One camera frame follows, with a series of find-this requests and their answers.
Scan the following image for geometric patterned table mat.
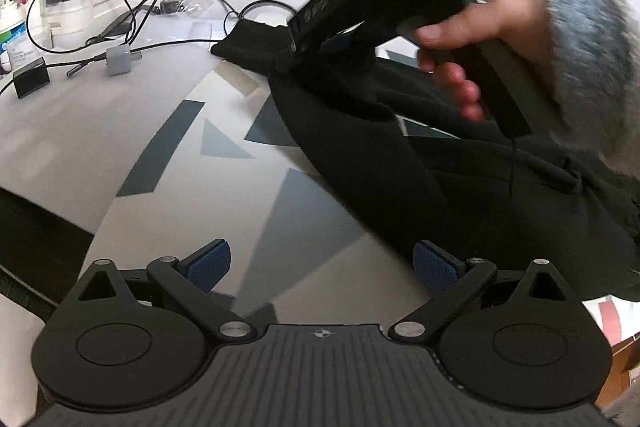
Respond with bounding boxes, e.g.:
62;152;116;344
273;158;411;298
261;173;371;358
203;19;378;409
0;22;436;325

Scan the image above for black power adapter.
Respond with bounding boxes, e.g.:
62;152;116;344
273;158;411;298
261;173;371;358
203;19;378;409
12;57;51;100

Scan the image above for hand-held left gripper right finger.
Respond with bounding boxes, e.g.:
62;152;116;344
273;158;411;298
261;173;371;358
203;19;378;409
389;239;583;343

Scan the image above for person's right hand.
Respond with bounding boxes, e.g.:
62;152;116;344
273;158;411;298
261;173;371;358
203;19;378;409
414;0;556;122

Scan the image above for black pants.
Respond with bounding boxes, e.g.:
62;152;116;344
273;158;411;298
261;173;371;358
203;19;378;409
210;19;640;308

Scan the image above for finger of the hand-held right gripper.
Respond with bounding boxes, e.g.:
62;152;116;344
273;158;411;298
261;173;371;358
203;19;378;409
270;24;371;75

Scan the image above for grey power adapter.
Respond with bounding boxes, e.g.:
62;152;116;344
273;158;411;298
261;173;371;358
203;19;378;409
106;46;133;78

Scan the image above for black desk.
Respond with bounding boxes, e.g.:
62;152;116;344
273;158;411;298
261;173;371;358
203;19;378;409
0;189;96;323

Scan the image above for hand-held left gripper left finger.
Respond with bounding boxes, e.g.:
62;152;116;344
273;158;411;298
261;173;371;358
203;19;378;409
67;238;258;343

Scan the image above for clear plastic wrapper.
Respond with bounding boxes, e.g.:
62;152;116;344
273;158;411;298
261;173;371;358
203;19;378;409
160;0;213;16

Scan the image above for white bottle blue label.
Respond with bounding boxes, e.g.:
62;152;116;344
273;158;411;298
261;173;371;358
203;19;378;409
0;27;38;75

